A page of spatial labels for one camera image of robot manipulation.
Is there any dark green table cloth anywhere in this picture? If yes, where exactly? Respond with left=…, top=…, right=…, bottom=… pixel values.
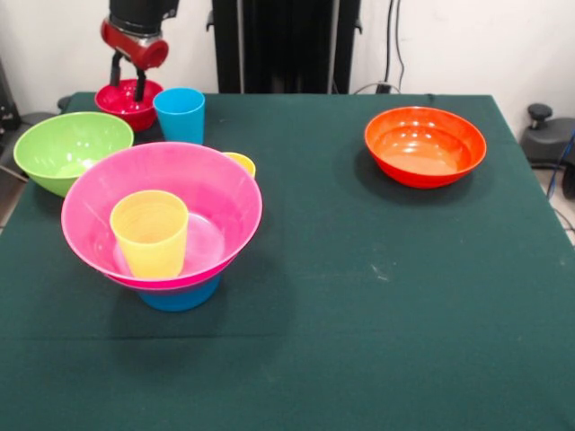
left=0, top=92, right=575, bottom=431

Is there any blue bowl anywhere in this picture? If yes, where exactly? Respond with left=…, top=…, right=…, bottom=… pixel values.
left=137, top=276, right=222, bottom=313

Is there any orange bowl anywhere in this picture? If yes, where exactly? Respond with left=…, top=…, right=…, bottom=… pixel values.
left=364, top=106, right=488, bottom=189

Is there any black wall cable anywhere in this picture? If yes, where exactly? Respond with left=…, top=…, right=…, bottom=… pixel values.
left=384, top=0, right=408, bottom=93

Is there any small pink-red bowl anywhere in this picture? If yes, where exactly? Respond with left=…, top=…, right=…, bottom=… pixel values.
left=93, top=79, right=165, bottom=133

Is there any large green bowl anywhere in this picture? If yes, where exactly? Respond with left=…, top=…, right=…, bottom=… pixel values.
left=13, top=111, right=135, bottom=198

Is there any black grey floor stand base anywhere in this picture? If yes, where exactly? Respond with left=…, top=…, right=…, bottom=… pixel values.
left=519, top=102, right=575, bottom=170
left=0, top=93, right=73, bottom=180

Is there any orange-yellow cup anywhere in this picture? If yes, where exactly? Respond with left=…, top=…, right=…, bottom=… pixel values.
left=223, top=152, right=257, bottom=180

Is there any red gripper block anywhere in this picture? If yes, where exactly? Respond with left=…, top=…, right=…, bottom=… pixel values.
left=99, top=18, right=170, bottom=103

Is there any large pink bowl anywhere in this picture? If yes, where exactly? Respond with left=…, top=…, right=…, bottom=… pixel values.
left=60, top=141, right=264, bottom=289

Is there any blue cup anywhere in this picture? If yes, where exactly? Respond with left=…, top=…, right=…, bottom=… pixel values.
left=152, top=87, right=207, bottom=145

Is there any pale yellow translucent cup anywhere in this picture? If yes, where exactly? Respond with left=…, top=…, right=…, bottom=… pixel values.
left=110, top=189, right=190, bottom=279

